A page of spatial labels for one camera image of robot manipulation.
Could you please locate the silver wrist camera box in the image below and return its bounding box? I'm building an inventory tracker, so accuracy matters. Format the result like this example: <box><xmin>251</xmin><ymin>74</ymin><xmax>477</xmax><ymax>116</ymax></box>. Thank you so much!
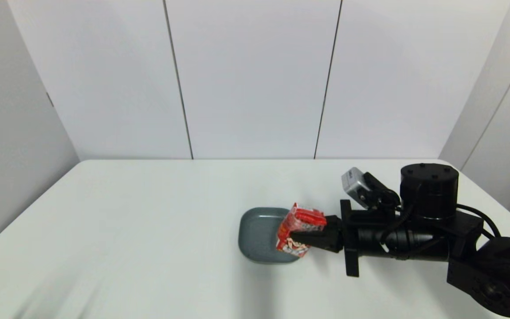
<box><xmin>341</xmin><ymin>167</ymin><xmax>372</xmax><ymax>209</ymax></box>

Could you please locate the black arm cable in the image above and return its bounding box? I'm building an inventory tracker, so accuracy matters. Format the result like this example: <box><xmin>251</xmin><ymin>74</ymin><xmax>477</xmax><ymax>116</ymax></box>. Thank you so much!
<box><xmin>456</xmin><ymin>204</ymin><xmax>502</xmax><ymax>239</ymax></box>

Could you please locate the red milk carton with cartoon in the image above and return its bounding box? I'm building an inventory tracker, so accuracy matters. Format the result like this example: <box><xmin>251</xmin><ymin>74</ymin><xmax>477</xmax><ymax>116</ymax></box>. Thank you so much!
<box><xmin>276</xmin><ymin>203</ymin><xmax>327</xmax><ymax>258</ymax></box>

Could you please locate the grey square plate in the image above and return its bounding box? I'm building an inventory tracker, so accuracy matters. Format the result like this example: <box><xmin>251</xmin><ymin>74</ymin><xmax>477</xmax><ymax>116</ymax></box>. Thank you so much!
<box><xmin>238</xmin><ymin>207</ymin><xmax>302</xmax><ymax>265</ymax></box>

